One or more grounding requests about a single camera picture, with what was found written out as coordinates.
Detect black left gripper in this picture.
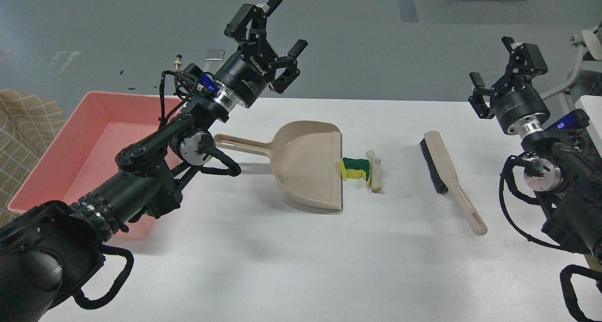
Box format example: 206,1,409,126
214,0,308,108

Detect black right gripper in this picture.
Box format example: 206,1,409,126
468,36,550,135

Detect beige hand brush black bristles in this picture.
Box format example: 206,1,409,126
419,131,488,236

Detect beige plastic dustpan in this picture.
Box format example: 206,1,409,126
214,120,343,213

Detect yellow green sponge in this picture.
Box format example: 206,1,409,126
338,157,371,185

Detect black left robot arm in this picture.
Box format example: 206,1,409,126
1,0,308,322

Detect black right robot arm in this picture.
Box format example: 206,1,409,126
469,37,601,322

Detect pink plastic bin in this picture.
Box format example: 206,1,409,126
7,92,160,214

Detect white side table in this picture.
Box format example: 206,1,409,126
575,95,602,155

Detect beige checkered cloth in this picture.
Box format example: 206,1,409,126
0,88,66,225

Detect white grey chair frame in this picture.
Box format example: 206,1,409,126
541,24,602,101

